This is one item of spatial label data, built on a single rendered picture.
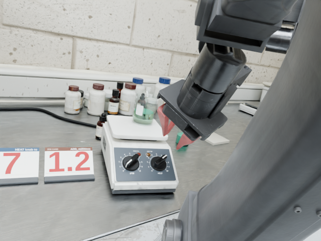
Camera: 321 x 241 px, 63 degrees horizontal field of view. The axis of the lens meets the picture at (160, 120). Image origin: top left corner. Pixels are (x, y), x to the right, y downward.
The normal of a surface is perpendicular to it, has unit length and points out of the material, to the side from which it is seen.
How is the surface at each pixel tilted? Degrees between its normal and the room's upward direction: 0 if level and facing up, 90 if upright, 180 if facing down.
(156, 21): 90
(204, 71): 108
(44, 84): 90
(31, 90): 90
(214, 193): 81
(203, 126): 31
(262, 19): 161
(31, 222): 0
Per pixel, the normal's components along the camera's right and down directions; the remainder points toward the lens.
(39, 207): 0.18, -0.94
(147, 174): 0.31, -0.63
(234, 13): -0.18, 0.98
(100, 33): 0.57, 0.35
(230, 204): -0.98, -0.15
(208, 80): -0.50, 0.54
